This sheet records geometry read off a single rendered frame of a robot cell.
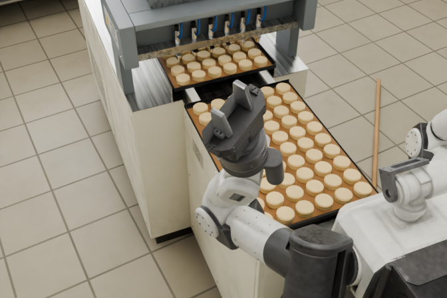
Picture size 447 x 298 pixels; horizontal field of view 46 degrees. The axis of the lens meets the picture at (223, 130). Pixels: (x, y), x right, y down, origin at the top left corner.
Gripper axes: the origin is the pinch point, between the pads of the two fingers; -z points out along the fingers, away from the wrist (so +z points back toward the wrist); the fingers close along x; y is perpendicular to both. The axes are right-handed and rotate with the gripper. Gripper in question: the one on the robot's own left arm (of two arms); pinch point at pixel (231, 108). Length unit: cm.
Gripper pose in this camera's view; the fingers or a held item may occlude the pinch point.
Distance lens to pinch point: 77.2
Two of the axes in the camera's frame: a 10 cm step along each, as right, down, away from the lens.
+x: 6.0, -7.6, 2.7
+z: 1.4, 4.3, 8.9
